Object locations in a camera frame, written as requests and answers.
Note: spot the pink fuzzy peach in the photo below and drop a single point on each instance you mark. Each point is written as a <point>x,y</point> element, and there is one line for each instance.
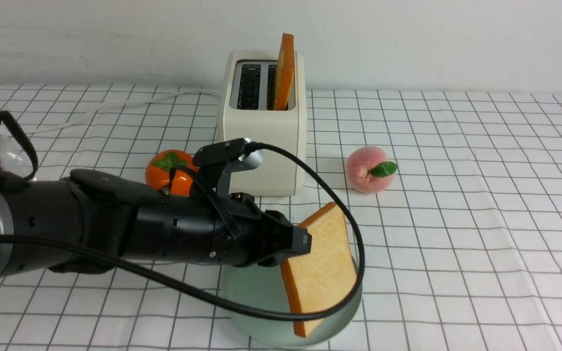
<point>369,170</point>

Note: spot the white checkered tablecloth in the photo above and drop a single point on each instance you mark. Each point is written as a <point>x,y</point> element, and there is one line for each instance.
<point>463,249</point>

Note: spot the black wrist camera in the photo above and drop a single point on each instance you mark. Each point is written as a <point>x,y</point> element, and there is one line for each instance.
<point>217,162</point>

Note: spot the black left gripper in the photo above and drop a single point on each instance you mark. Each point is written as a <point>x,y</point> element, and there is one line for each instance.
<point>265,238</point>

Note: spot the toast slice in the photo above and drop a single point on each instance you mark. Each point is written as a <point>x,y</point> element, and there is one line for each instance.
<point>324,277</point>
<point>285,71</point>

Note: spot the light green plate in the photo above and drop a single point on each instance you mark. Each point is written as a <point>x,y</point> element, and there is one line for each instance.
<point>263,288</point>

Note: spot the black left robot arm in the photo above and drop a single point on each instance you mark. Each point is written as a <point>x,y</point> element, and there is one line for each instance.
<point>127,219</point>

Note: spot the orange persimmon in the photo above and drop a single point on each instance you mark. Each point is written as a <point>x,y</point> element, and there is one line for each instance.
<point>157,171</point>

